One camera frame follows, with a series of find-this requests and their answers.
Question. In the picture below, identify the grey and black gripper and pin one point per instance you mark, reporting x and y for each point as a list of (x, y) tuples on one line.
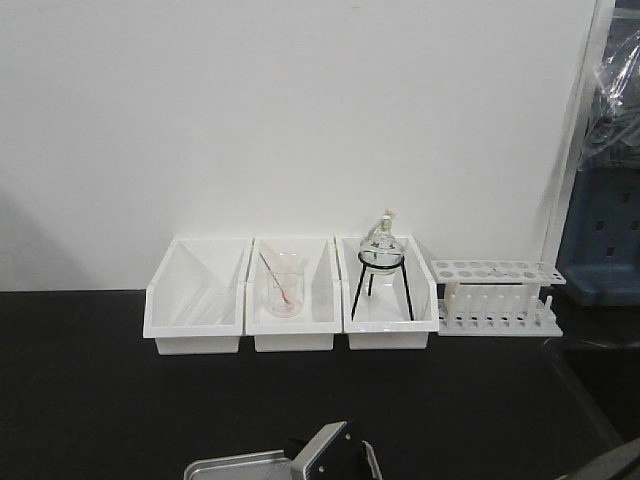
[(337, 450)]

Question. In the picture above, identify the white bin left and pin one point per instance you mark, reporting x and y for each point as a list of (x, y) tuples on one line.
[(195, 301)]

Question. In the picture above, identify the silver metal tray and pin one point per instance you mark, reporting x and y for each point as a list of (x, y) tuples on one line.
[(261, 465)]

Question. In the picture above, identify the white test tube rack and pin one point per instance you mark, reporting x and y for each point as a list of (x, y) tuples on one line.
[(496, 298)]

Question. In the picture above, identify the clear plastic bag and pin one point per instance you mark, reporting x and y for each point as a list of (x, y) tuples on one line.
[(612, 134)]

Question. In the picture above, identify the black lab sink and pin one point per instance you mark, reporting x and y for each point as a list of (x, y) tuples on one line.
[(603, 377)]

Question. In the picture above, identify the round glass flask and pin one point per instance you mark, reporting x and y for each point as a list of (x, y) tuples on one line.
[(379, 248)]

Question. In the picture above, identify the blue pegboard drying rack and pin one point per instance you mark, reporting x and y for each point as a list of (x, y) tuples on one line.
[(599, 252)]

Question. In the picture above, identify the white bin middle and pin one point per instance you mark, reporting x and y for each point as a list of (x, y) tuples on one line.
[(314, 328)]

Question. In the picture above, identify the white bin right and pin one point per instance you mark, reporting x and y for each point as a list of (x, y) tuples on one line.
[(382, 319)]

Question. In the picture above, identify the black wire tripod stand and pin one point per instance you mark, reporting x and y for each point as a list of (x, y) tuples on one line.
[(361, 290)]

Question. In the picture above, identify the small beaker in bin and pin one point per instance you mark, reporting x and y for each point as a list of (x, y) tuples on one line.
[(289, 268)]

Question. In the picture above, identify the red stirring rod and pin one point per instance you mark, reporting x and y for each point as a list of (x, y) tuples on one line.
[(285, 298)]

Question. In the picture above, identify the white bin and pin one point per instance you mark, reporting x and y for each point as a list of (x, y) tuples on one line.
[(382, 319), (314, 328), (195, 301)]

